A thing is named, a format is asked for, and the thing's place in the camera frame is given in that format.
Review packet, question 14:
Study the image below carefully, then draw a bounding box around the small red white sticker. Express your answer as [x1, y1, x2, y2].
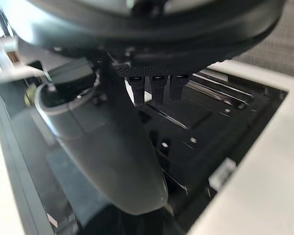
[46, 212, 60, 228]

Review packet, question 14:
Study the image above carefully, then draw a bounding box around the white label sticker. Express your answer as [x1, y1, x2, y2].
[207, 158, 237, 189]

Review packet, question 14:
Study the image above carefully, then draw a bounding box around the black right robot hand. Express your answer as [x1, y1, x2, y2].
[12, 0, 285, 215]

